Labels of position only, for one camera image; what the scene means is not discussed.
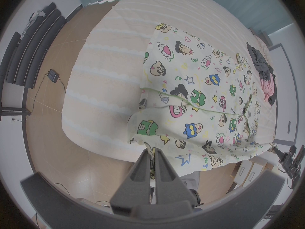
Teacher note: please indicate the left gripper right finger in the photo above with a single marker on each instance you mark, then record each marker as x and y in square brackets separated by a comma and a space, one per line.
[174, 187]

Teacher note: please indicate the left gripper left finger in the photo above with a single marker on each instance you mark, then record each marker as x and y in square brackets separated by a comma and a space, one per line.
[131, 185]

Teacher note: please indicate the white printed pyjama top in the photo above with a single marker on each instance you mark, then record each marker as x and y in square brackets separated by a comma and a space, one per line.
[202, 92]

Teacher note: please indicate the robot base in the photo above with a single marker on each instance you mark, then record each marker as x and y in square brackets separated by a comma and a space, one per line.
[188, 180]

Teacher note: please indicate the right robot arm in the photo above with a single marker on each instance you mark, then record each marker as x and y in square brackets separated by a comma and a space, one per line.
[287, 160]

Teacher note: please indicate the bed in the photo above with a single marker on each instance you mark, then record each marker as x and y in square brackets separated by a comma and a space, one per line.
[107, 56]

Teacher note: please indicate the wooden bedside table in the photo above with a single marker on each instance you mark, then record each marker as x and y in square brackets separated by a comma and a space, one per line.
[252, 173]

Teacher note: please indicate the black garment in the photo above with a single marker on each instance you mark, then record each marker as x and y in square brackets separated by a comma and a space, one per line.
[272, 100]

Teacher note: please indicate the black power adapter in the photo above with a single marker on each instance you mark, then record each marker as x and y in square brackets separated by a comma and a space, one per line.
[53, 75]

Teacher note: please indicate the pink garment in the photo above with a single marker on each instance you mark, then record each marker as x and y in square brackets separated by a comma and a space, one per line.
[266, 87]

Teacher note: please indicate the dark grey garment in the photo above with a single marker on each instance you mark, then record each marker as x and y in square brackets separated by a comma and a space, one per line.
[261, 65]

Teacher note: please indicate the cream pillow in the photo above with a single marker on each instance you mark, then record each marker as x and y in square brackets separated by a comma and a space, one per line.
[262, 47]

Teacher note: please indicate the grey bedside table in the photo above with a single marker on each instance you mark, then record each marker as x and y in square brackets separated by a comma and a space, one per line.
[263, 36]

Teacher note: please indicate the blue-green curtain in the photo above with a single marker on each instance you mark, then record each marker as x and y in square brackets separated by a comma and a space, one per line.
[269, 18]

